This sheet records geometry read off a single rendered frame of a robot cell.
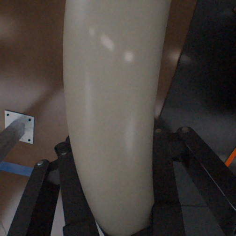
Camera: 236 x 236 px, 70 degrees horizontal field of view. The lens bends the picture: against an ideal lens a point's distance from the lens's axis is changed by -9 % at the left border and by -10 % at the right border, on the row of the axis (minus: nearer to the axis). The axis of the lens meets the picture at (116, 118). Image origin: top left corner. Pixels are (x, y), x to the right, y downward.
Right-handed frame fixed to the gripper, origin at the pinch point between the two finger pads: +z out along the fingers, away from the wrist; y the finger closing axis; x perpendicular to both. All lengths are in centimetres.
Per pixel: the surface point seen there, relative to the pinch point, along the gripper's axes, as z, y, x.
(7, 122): 89, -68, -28
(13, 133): 74, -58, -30
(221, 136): 75, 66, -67
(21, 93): 89, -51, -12
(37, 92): 88, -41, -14
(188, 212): 35, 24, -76
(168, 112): 79, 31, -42
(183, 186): 54, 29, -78
